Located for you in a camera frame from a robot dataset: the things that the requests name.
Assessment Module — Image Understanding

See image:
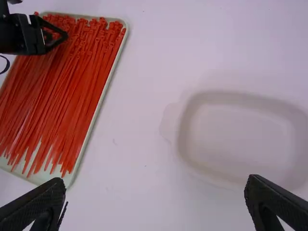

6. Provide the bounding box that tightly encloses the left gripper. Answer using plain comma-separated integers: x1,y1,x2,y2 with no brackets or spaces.
0,0,69,56

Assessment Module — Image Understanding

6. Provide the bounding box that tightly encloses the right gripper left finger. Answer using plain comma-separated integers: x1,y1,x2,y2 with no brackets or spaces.
0,177,69,231

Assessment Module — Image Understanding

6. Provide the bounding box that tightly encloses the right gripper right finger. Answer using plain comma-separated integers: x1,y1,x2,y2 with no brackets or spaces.
244,174,308,231

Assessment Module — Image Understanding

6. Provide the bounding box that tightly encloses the pale tray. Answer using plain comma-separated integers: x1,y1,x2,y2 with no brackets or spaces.
0,12,130,191

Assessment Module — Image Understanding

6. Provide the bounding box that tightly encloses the white dish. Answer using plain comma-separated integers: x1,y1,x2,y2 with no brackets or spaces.
161,91,308,191

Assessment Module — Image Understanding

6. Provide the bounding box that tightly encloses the row of orange cable ties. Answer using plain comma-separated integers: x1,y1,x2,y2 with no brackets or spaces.
0,11,127,179

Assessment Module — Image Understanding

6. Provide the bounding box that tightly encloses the black cable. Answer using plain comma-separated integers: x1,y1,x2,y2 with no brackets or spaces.
0,54,11,75

